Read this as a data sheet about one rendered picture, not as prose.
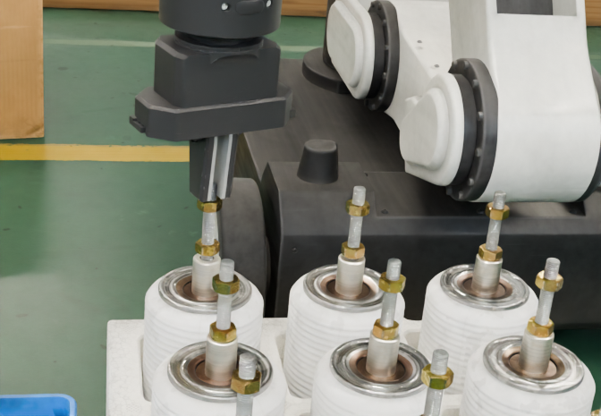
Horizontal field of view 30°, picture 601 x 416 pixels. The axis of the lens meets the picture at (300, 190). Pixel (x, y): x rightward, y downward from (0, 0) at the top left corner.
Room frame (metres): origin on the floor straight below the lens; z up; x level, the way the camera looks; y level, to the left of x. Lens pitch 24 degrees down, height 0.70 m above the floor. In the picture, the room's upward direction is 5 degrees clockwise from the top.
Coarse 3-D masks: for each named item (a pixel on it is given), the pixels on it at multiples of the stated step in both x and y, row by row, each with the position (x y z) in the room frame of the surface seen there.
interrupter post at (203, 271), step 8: (200, 256) 0.79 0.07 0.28; (216, 256) 0.80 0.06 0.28; (200, 264) 0.78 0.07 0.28; (208, 264) 0.78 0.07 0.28; (216, 264) 0.79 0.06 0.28; (192, 272) 0.79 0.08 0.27; (200, 272) 0.78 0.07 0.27; (208, 272) 0.78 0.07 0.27; (216, 272) 0.79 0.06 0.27; (192, 280) 0.79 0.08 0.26; (200, 280) 0.78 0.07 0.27; (208, 280) 0.78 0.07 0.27; (192, 288) 0.79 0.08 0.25; (200, 288) 0.78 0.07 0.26; (208, 288) 0.78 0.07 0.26; (200, 296) 0.78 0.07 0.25; (208, 296) 0.78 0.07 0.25
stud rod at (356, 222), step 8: (360, 192) 0.81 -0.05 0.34; (352, 200) 0.81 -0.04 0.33; (360, 200) 0.81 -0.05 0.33; (352, 216) 0.81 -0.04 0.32; (360, 216) 0.81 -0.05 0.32; (352, 224) 0.81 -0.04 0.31; (360, 224) 0.81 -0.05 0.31; (352, 232) 0.81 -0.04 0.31; (360, 232) 0.82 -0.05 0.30; (352, 240) 0.81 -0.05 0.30
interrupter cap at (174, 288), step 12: (168, 276) 0.80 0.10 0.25; (180, 276) 0.81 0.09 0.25; (240, 276) 0.81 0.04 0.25; (168, 288) 0.79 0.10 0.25; (180, 288) 0.79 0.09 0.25; (240, 288) 0.80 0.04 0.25; (168, 300) 0.77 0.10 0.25; (180, 300) 0.77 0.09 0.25; (192, 300) 0.77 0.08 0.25; (204, 300) 0.78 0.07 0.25; (216, 300) 0.78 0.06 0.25; (240, 300) 0.78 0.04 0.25; (192, 312) 0.76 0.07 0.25; (204, 312) 0.76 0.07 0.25; (216, 312) 0.76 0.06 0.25
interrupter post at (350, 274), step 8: (344, 264) 0.81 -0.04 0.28; (352, 264) 0.81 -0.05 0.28; (360, 264) 0.81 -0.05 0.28; (344, 272) 0.81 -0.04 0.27; (352, 272) 0.81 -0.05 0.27; (360, 272) 0.81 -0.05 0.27; (336, 280) 0.81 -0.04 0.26; (344, 280) 0.81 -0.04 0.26; (352, 280) 0.81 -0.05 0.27; (360, 280) 0.81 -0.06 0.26; (336, 288) 0.81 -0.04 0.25; (344, 288) 0.81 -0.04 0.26; (352, 288) 0.81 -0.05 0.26; (360, 288) 0.81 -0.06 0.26
